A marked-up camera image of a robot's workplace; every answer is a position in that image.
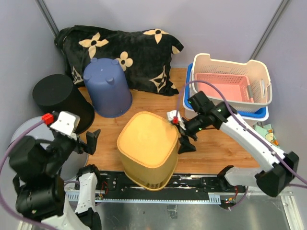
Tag green cloth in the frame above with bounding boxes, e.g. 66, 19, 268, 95
254, 124, 279, 147

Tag right aluminium frame rail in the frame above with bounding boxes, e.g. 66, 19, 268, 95
249, 0, 292, 59

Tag black floral pillow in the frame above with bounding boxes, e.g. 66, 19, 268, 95
54, 25, 184, 96

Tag black large bucket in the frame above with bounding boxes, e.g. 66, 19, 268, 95
32, 74, 95, 134

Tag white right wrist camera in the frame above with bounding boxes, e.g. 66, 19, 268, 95
166, 110, 186, 130

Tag black mounting rail plate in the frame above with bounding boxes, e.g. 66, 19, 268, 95
96, 171, 246, 200

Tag yellow slatted basket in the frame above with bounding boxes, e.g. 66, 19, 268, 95
117, 111, 179, 191

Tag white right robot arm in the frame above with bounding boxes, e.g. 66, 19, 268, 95
171, 92, 299, 197

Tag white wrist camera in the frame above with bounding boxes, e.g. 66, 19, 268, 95
166, 110, 186, 130
42, 111, 80, 140

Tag blue rimmed white tub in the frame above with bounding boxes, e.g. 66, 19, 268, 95
182, 63, 269, 127

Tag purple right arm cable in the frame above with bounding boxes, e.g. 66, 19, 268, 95
176, 80, 307, 211

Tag beige perforated basket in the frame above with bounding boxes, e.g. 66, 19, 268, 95
190, 53, 272, 113

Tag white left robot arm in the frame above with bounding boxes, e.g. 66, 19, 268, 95
9, 129, 103, 230

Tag blue bucket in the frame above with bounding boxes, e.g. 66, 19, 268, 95
83, 57, 132, 118

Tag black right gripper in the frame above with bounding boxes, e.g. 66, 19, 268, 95
173, 112, 207, 154

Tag pink small tray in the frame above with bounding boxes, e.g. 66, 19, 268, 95
195, 73, 254, 103

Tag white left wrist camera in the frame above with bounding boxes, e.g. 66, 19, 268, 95
42, 111, 80, 140

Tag grey bucket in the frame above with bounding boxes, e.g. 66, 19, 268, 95
11, 116, 88, 181

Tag aluminium frame rail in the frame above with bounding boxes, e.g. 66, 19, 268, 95
249, 0, 292, 59
35, 0, 59, 36

